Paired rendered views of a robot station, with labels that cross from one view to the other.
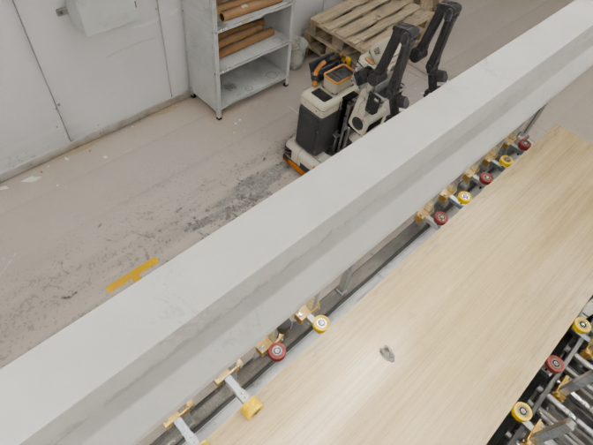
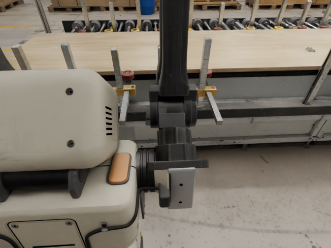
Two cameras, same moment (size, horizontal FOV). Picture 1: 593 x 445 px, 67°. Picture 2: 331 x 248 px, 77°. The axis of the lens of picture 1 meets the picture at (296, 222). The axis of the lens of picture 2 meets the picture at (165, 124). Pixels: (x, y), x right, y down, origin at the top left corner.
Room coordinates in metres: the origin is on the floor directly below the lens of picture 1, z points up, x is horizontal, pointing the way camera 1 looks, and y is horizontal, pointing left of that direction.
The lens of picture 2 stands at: (2.74, -0.08, 1.53)
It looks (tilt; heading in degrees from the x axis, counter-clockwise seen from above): 41 degrees down; 227
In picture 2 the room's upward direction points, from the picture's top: straight up
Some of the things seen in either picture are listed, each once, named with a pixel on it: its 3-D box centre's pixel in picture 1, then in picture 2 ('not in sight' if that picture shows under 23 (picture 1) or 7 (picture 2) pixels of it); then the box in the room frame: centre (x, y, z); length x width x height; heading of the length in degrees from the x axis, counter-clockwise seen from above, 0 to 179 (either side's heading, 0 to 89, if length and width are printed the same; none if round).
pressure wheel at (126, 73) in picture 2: (484, 182); (128, 79); (2.09, -1.14, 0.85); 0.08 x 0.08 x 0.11
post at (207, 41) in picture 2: (431, 201); (202, 77); (1.80, -0.77, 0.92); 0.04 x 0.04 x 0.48; 51
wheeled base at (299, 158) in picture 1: (334, 155); not in sight; (2.85, -0.24, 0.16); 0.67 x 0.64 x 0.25; 51
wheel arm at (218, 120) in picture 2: (410, 206); (210, 99); (1.83, -0.67, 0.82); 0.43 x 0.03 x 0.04; 51
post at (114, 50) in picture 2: (474, 169); (120, 86); (2.19, -1.09, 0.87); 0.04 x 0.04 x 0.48; 51
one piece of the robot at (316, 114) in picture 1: (334, 110); not in sight; (2.90, -0.17, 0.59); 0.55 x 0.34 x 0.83; 141
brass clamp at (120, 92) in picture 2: (470, 173); (124, 90); (2.17, -1.07, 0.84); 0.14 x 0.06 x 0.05; 141
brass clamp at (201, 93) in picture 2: (424, 213); (204, 91); (1.79, -0.76, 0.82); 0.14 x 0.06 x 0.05; 141
